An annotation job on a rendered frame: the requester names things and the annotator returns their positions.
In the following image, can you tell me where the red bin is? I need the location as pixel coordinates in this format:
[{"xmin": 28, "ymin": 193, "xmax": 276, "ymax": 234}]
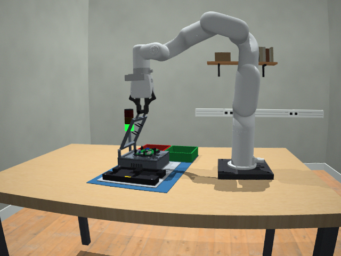
[{"xmin": 143, "ymin": 144, "xmax": 171, "ymax": 151}]

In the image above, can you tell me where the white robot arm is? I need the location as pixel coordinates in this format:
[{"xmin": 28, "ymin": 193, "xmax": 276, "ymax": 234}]
[{"xmin": 125, "ymin": 11, "xmax": 264, "ymax": 170}]

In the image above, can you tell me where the green bin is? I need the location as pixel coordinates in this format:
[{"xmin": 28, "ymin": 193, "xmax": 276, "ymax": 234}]
[{"xmin": 165, "ymin": 146, "xmax": 198, "ymax": 163}]

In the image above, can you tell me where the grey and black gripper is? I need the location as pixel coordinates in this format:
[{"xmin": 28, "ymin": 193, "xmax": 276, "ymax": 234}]
[{"xmin": 129, "ymin": 74, "xmax": 156, "ymax": 114}]

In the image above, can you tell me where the green circuit board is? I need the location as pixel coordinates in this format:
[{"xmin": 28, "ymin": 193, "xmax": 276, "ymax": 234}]
[{"xmin": 137, "ymin": 148, "xmax": 154, "ymax": 155}]

